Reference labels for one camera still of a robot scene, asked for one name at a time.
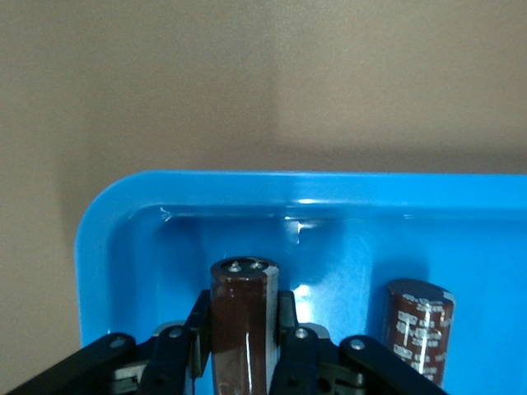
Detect brown table mat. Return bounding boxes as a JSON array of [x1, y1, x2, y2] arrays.
[[0, 0, 527, 346]]

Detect dark brown electrolytic capacitor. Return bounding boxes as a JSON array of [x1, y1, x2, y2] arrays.
[[209, 255, 281, 395], [380, 278, 456, 390]]

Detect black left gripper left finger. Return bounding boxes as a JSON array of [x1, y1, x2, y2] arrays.
[[6, 289, 215, 395]]

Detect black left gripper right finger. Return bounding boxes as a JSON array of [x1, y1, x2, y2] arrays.
[[269, 289, 450, 395]]

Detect blue plastic tray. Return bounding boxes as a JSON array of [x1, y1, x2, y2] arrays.
[[73, 170, 527, 395]]

